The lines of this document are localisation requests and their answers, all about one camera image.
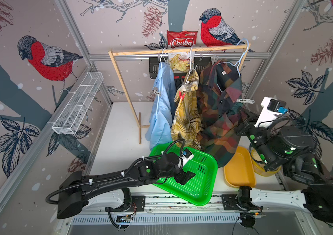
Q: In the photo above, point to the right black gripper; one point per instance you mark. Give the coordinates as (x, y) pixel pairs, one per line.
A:
(246, 126)

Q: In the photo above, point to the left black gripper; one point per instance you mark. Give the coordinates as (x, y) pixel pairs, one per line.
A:
(180, 178)

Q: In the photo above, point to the white clothespin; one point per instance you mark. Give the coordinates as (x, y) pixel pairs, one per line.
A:
(245, 101)

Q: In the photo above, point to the dark multicolour plaid shirt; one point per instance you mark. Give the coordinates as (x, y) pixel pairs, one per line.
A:
(219, 117)

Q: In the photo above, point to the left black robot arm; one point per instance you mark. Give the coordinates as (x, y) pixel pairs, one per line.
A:
(76, 191)

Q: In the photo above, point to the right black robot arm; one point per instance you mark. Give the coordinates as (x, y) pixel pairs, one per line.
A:
(283, 143)

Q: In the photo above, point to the white hanger of yellow shirt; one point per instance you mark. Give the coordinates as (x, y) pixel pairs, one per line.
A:
(191, 60)

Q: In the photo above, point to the light blue shirt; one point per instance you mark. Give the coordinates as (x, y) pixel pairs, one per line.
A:
(163, 109)

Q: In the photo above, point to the yellow plaid shirt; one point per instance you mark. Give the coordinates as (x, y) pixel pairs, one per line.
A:
(187, 122)

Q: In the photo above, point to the yellow round bowl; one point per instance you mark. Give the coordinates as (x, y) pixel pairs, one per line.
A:
(258, 165)

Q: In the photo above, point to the yellow plastic tray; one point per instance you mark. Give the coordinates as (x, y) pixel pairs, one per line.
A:
(239, 171)

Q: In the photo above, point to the red Chuba chips bag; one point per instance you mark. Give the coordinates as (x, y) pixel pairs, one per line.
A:
(179, 61)

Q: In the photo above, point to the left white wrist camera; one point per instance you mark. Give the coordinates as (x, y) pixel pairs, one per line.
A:
(186, 155)

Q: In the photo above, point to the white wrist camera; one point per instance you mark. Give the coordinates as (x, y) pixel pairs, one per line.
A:
(186, 155)
(271, 110)

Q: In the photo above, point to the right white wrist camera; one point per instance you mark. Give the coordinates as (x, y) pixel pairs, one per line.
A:
(271, 110)

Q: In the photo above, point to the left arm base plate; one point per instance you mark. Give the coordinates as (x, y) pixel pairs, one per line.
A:
(137, 204)

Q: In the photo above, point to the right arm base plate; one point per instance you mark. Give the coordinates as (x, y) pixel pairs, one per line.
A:
(239, 203)

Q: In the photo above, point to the black wall bracket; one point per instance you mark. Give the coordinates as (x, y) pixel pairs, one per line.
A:
(153, 67)

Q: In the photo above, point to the white wire mesh basket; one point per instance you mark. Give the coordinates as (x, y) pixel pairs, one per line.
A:
(74, 112)

